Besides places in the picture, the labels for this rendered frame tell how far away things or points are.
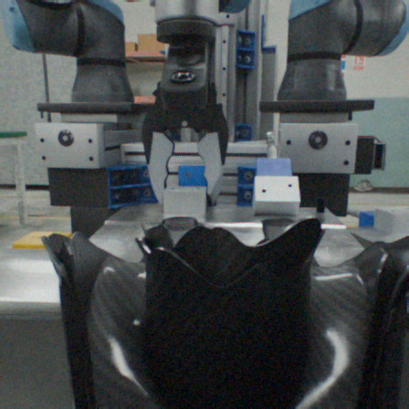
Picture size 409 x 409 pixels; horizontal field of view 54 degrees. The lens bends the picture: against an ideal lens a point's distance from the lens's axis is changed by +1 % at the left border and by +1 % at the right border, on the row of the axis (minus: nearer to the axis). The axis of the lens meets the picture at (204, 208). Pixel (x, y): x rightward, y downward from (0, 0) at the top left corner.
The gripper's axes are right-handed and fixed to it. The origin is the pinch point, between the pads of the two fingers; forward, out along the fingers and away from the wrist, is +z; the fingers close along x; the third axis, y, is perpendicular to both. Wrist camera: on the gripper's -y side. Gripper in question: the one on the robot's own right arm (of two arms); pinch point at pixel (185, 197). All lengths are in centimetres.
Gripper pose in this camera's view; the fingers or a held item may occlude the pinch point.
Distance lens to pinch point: 49.7
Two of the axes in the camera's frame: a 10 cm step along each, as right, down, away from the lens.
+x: -10.0, -0.1, 0.6
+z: 0.0, 9.8, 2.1
